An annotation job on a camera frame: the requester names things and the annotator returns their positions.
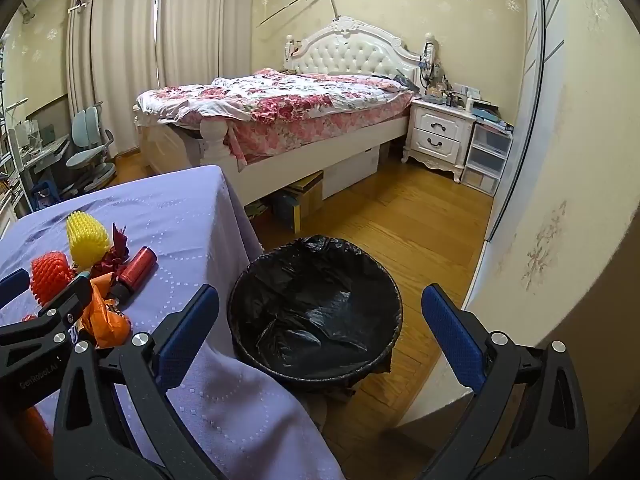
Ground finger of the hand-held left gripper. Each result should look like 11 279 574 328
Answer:
0 276 96 358
0 268 31 308

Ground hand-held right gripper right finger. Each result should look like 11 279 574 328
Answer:
405 284 591 480

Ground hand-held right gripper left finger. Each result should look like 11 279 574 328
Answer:
52 284 236 480

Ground orange foam fruit net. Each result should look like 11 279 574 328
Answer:
30 252 76 306

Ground orange snack wrapper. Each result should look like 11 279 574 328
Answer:
70 272 133 348

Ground dark red ribbon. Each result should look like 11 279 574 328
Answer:
87 223 131 281

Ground yellow foam fruit net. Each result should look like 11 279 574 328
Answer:
66 211 112 268

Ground red cylinder can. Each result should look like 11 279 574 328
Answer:
112 246 157 308

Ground bin with black liner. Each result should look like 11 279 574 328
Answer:
227 235 403 393

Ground orange fuzzy cloth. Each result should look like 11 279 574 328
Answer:
20 405 53 461

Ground blue plastic crate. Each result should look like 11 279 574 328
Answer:
30 180 58 211

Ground purple tablecloth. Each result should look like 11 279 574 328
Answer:
0 165 346 480

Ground white study desk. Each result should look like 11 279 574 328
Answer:
15 120 71 211

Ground pale blue desk chair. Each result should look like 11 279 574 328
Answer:
65 106 118 196

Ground clear plastic drawer unit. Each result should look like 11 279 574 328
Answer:
461 121 513 197

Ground cardboard box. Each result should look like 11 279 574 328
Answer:
272 170 325 233

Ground white storage box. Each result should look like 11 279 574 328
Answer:
322 146 380 201

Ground white nightstand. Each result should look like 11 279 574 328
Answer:
401 96 477 183

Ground white bed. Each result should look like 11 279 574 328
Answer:
132 16 421 211

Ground stack of papers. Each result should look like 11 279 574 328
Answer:
472 100 515 133

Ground white sliding wardrobe door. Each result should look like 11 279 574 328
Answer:
462 0 571 311

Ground beige curtain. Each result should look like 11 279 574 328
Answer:
67 0 166 161
157 0 256 93

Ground cluster of small nightstand items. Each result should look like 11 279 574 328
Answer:
417 55 483 111

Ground floral quilt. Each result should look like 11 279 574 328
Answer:
137 71 416 166

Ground thin metal pole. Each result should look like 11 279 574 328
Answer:
257 0 346 28

